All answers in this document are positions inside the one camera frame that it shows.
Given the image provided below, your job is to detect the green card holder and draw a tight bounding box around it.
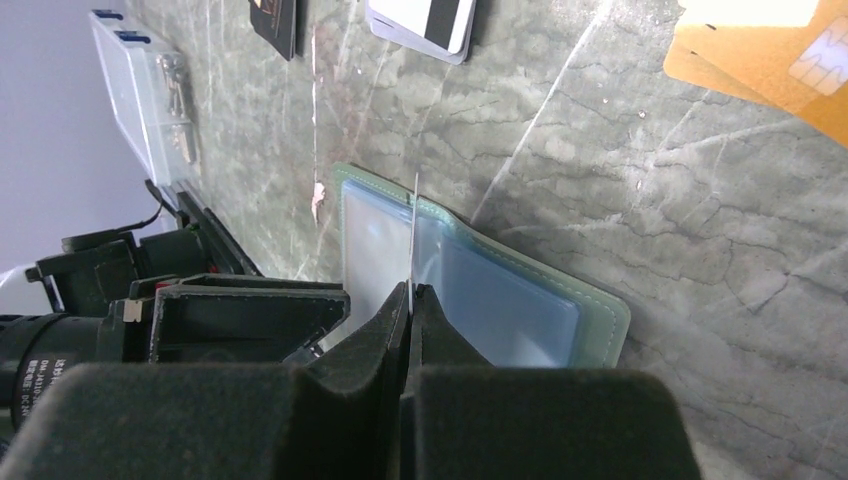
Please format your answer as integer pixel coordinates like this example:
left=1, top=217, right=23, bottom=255
left=334, top=164, right=631, bottom=368

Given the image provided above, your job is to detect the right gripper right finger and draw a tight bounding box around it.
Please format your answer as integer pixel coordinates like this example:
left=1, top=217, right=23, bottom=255
left=399, top=285, right=701, bottom=479

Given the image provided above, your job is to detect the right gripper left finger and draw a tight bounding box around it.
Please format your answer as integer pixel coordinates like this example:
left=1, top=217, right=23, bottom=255
left=1, top=283, right=410, bottom=479

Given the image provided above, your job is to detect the black VIP card stack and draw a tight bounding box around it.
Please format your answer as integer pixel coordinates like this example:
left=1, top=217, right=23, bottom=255
left=248, top=0, right=297, bottom=61

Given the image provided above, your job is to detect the silver VIP card stack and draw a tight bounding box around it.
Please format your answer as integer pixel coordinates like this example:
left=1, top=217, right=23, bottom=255
left=365, top=0, right=476, bottom=65

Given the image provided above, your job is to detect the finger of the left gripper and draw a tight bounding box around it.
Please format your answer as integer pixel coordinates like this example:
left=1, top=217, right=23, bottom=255
left=148, top=274, right=350, bottom=364

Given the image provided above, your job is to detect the clear plastic bag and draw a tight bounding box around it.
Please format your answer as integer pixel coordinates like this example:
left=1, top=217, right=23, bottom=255
left=88, top=9, right=198, bottom=187

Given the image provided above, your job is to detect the orange card stack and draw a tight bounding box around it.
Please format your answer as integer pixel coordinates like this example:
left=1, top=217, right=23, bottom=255
left=664, top=1, right=847, bottom=145

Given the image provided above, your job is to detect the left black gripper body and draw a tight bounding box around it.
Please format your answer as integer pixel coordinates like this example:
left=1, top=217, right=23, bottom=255
left=25, top=228, right=212, bottom=363

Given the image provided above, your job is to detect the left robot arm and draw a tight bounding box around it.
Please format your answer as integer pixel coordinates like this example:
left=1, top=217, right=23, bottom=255
left=1, top=228, right=350, bottom=428

